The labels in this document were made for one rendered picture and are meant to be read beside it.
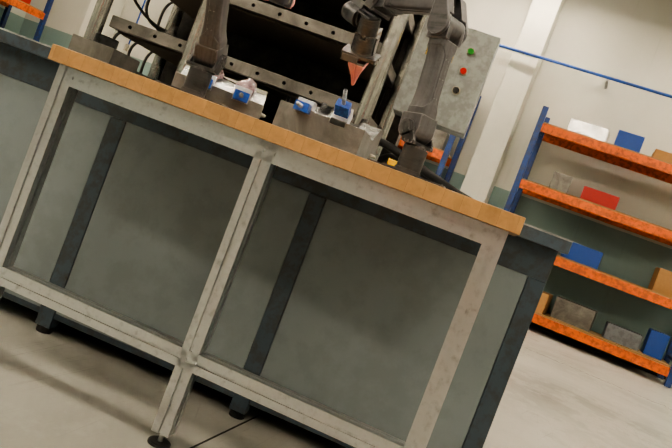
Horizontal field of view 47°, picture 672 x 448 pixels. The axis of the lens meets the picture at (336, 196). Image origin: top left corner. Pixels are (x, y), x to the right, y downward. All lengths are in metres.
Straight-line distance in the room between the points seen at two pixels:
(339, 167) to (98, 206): 0.89
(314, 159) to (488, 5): 7.66
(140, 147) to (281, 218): 0.47
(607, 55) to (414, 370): 7.23
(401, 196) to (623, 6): 7.68
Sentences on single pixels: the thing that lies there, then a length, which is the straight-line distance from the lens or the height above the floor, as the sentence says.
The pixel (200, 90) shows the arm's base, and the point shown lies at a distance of 2.04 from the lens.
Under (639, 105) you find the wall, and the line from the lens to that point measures 9.00.
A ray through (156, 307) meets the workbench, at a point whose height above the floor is 0.20.
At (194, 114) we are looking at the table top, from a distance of 1.86.
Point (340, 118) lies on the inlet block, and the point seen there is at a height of 0.90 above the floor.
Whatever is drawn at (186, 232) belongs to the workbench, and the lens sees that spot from 2.25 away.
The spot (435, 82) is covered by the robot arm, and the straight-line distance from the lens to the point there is 1.91.
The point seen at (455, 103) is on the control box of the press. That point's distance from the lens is 3.05.
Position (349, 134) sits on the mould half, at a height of 0.86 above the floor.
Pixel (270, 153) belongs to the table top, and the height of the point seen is 0.73.
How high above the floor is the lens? 0.73
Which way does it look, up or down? 1 degrees down
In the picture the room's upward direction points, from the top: 21 degrees clockwise
